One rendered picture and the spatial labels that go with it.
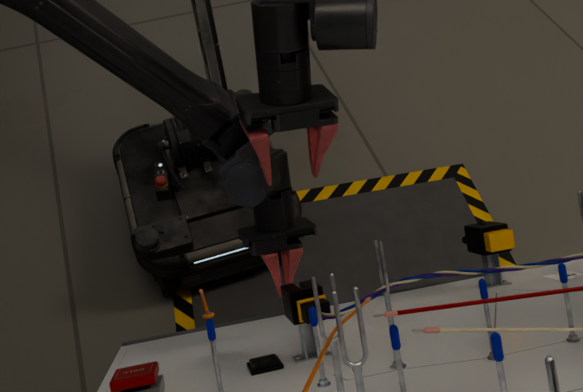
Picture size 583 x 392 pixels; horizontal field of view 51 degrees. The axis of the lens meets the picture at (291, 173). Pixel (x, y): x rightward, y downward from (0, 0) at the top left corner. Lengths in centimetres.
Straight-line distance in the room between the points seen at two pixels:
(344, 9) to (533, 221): 184
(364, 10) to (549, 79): 240
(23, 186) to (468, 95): 185
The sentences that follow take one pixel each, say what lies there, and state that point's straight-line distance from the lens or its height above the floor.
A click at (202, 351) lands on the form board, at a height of 97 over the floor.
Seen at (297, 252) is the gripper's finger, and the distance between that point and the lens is 84.
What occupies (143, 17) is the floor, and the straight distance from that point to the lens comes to 320.
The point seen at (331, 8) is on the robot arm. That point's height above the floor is 144.
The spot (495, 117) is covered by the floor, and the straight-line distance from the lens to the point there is 271.
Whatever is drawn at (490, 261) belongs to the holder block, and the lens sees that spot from 104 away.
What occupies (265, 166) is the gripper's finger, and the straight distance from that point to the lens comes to 67.
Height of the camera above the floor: 179
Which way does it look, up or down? 49 degrees down
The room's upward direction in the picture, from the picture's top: straight up
